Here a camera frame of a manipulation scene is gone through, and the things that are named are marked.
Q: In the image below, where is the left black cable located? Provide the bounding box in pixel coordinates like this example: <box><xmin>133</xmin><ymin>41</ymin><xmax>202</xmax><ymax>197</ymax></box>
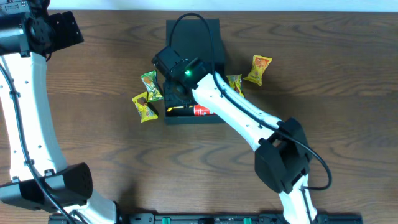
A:
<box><xmin>0</xmin><ymin>62</ymin><xmax>77</xmax><ymax>224</ymax></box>

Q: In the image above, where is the yellow-green snack packet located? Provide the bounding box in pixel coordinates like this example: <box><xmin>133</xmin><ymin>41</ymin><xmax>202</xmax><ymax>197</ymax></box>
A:
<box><xmin>227</xmin><ymin>74</ymin><xmax>244</xmax><ymax>97</ymax></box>

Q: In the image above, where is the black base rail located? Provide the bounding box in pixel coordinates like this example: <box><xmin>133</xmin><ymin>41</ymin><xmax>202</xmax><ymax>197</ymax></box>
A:
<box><xmin>47</xmin><ymin>212</ymin><xmax>364</xmax><ymax>224</ymax></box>

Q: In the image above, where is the yellow biscuit packet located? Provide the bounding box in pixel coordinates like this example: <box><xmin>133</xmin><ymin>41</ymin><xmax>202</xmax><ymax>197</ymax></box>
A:
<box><xmin>166</xmin><ymin>106</ymin><xmax>185</xmax><ymax>113</ymax></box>

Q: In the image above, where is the red Pringles can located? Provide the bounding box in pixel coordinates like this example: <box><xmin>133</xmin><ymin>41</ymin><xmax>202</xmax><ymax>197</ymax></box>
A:
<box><xmin>193</xmin><ymin>105</ymin><xmax>216</xmax><ymax>116</ymax></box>

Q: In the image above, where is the yellow orange snack packet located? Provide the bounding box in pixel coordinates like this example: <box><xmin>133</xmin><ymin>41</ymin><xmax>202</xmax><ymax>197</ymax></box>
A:
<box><xmin>244</xmin><ymin>55</ymin><xmax>273</xmax><ymax>86</ymax></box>

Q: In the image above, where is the green snack packet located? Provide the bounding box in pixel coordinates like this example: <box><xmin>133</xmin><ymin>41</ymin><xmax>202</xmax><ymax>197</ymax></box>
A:
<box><xmin>141</xmin><ymin>70</ymin><xmax>164</xmax><ymax>102</ymax></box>

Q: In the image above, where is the yellow chocolate snack packet left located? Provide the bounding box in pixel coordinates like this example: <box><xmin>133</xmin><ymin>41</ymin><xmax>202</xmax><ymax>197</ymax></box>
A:
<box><xmin>132</xmin><ymin>92</ymin><xmax>158</xmax><ymax>123</ymax></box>

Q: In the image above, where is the dark green open box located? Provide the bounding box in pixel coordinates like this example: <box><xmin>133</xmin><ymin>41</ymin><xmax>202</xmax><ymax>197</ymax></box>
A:
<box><xmin>164</xmin><ymin>19</ymin><xmax>226</xmax><ymax>125</ymax></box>

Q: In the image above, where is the black cable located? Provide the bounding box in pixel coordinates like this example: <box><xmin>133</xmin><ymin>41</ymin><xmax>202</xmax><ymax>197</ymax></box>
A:
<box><xmin>0</xmin><ymin>62</ymin><xmax>77</xmax><ymax>224</ymax></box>
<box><xmin>167</xmin><ymin>12</ymin><xmax>333</xmax><ymax>191</ymax></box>

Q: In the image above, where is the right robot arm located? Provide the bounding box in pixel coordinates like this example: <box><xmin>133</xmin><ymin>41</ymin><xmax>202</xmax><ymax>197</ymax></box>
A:
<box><xmin>156</xmin><ymin>58</ymin><xmax>318</xmax><ymax>223</ymax></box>

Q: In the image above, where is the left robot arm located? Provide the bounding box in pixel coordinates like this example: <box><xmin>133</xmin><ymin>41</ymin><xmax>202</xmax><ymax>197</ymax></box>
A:
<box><xmin>1</xmin><ymin>0</ymin><xmax>118</xmax><ymax>223</ymax></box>

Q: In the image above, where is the right black cable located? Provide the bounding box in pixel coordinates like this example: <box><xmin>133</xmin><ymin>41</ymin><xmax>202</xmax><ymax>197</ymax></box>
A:
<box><xmin>167</xmin><ymin>12</ymin><xmax>333</xmax><ymax>191</ymax></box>

